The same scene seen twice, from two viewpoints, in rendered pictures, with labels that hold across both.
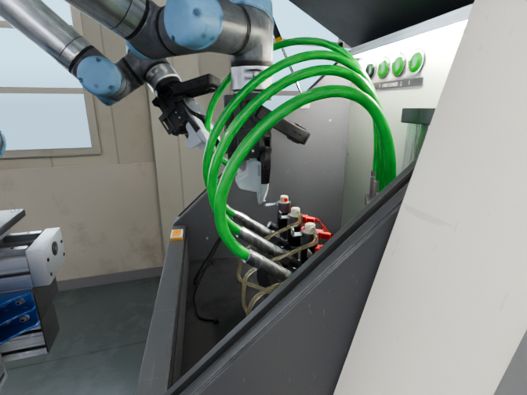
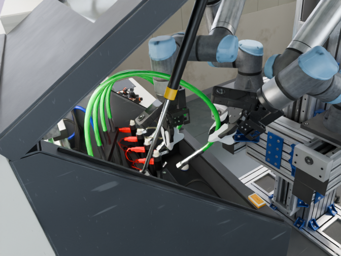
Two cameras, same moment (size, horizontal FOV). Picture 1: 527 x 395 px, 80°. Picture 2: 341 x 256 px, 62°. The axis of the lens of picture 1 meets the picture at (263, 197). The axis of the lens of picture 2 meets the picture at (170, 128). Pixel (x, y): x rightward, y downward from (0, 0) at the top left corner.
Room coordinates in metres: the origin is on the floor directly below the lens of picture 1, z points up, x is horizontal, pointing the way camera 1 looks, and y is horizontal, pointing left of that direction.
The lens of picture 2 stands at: (1.37, -0.14, 1.66)
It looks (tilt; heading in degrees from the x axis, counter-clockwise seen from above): 31 degrees down; 169
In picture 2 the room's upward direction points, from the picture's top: 7 degrees counter-clockwise
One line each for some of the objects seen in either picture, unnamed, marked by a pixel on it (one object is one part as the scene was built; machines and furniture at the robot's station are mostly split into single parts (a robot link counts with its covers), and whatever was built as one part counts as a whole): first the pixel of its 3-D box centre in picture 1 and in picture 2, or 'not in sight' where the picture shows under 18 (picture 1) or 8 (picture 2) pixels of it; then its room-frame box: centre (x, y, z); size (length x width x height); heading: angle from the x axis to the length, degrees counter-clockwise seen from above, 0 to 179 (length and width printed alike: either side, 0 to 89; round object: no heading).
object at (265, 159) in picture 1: (263, 161); not in sight; (0.59, 0.00, 1.19); 0.05 x 0.02 x 0.09; 11
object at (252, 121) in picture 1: (248, 127); (171, 107); (0.60, 0.03, 1.25); 0.09 x 0.08 x 0.12; 101
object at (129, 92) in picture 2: not in sight; (130, 93); (-0.13, -0.04, 1.01); 0.23 x 0.11 x 0.06; 11
